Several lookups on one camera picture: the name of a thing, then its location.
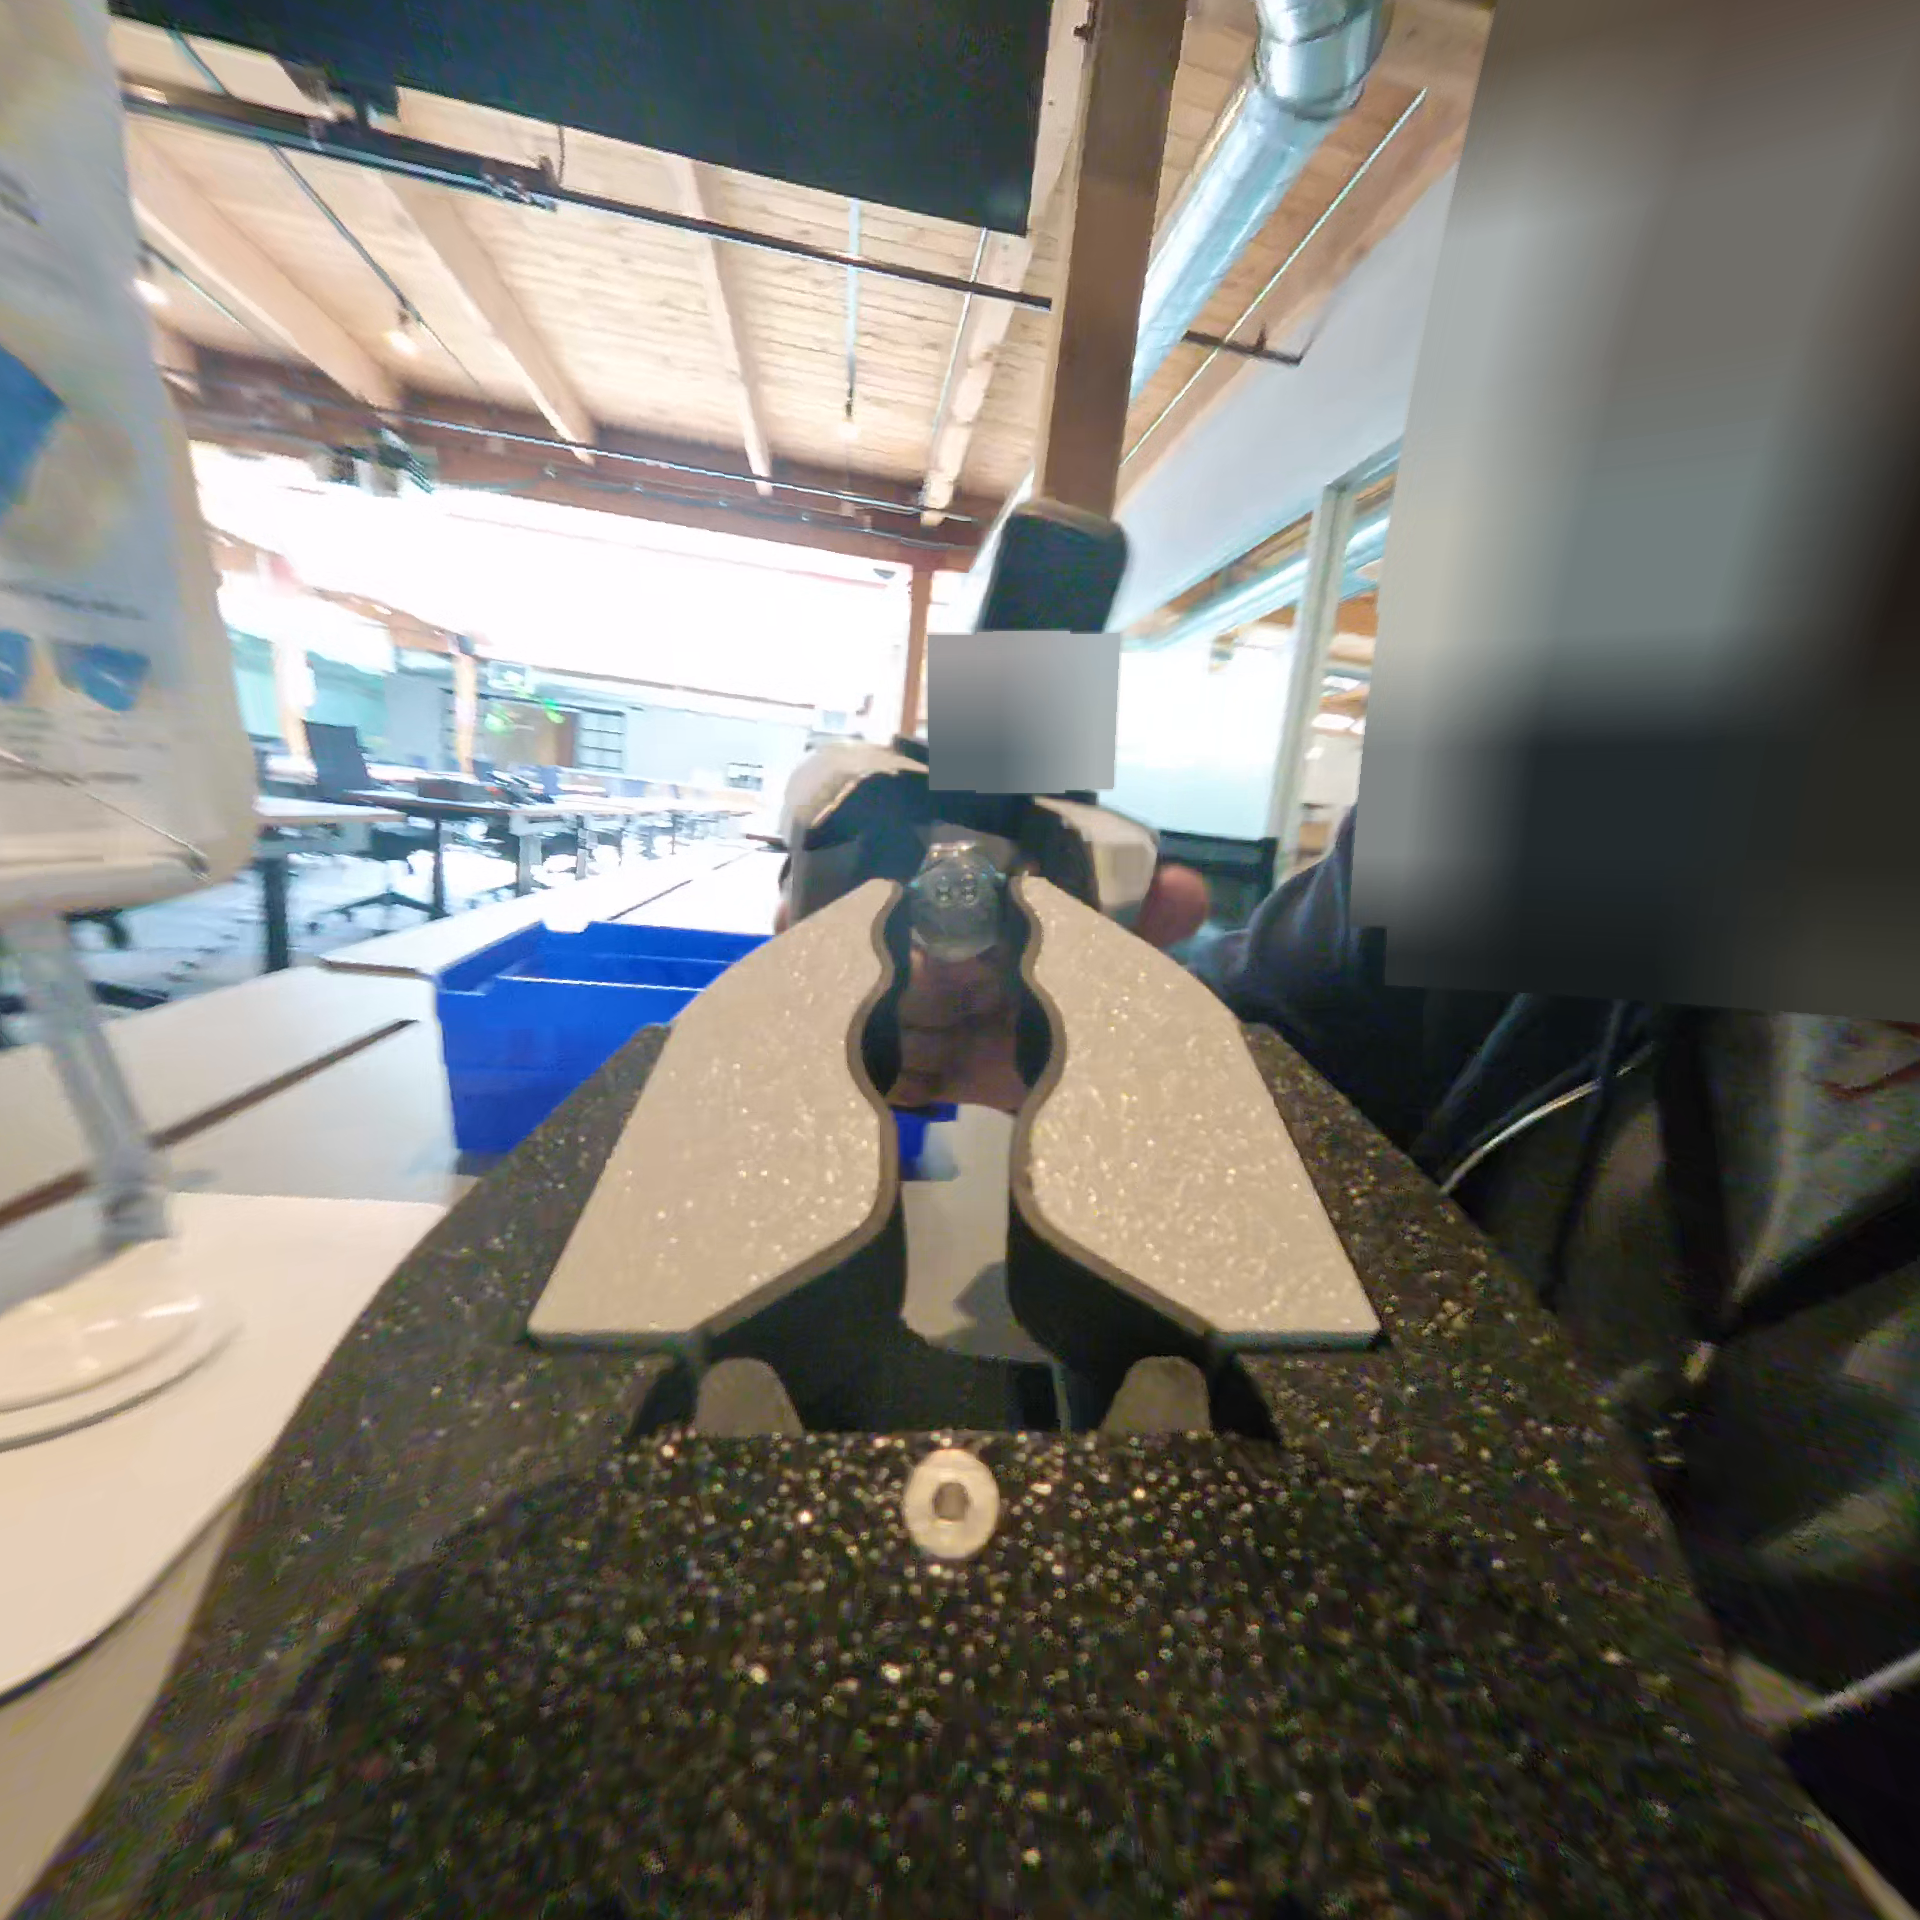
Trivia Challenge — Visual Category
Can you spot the person's right hand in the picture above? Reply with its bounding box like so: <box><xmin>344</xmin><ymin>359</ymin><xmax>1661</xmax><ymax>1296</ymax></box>
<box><xmin>895</xmin><ymin>863</ymin><xmax>1212</xmax><ymax>1106</ymax></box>

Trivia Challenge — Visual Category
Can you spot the person's dark zip jacket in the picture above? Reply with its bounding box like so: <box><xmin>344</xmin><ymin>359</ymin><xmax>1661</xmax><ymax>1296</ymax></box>
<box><xmin>1350</xmin><ymin>983</ymin><xmax>1920</xmax><ymax>1696</ymax></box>

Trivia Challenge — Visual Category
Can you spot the wooden document stand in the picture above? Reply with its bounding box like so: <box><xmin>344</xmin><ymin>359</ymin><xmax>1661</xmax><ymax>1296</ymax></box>
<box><xmin>0</xmin><ymin>450</ymin><xmax>460</xmax><ymax>1704</ymax></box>

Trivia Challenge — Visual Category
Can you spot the black office chair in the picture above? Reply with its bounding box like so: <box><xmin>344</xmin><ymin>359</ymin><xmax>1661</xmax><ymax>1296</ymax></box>
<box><xmin>298</xmin><ymin>719</ymin><xmax>429</xmax><ymax>922</ymax></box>

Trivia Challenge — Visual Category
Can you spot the black wall screen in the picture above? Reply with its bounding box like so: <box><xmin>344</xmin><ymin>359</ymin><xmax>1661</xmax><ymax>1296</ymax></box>
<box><xmin>105</xmin><ymin>0</ymin><xmax>1056</xmax><ymax>239</ymax></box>

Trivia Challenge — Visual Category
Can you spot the blue plastic bin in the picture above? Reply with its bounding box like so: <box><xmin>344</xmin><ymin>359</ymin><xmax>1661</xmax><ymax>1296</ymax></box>
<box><xmin>434</xmin><ymin>918</ymin><xmax>962</xmax><ymax>1162</ymax></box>

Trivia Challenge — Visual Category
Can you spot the ceiling mounted device cluster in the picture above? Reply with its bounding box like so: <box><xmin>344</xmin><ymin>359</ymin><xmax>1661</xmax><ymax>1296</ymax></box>
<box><xmin>329</xmin><ymin>428</ymin><xmax>440</xmax><ymax>494</ymax></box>

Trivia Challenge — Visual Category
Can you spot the steel bolt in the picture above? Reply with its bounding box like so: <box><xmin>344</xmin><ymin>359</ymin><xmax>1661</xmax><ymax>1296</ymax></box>
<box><xmin>905</xmin><ymin>861</ymin><xmax>1000</xmax><ymax>963</ymax></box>

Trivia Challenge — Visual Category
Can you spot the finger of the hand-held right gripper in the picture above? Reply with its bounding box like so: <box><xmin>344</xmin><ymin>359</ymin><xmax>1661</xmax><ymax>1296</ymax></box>
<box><xmin>785</xmin><ymin>748</ymin><xmax>905</xmax><ymax>923</ymax></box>
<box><xmin>1047</xmin><ymin>800</ymin><xmax>1161</xmax><ymax>922</ymax></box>

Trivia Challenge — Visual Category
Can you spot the person's right forearm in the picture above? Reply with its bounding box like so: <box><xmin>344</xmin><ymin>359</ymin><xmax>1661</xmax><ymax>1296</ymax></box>
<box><xmin>1200</xmin><ymin>808</ymin><xmax>1390</xmax><ymax>1052</ymax></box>

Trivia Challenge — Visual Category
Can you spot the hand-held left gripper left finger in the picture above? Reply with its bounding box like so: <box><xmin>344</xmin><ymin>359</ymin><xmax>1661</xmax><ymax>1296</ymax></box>
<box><xmin>525</xmin><ymin>878</ymin><xmax>905</xmax><ymax>1344</ymax></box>

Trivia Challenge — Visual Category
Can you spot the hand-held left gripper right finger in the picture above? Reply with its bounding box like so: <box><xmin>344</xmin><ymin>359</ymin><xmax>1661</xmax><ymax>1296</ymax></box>
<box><xmin>1005</xmin><ymin>878</ymin><xmax>1384</xmax><ymax>1347</ymax></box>

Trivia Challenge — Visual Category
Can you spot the metal air duct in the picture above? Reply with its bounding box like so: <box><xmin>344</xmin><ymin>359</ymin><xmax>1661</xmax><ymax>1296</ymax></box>
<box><xmin>1127</xmin><ymin>0</ymin><xmax>1391</xmax><ymax>405</ymax></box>

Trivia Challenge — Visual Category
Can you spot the printed instruction sheet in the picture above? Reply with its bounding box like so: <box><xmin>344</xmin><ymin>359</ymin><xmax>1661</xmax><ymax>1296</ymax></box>
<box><xmin>0</xmin><ymin>0</ymin><xmax>261</xmax><ymax>910</ymax></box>

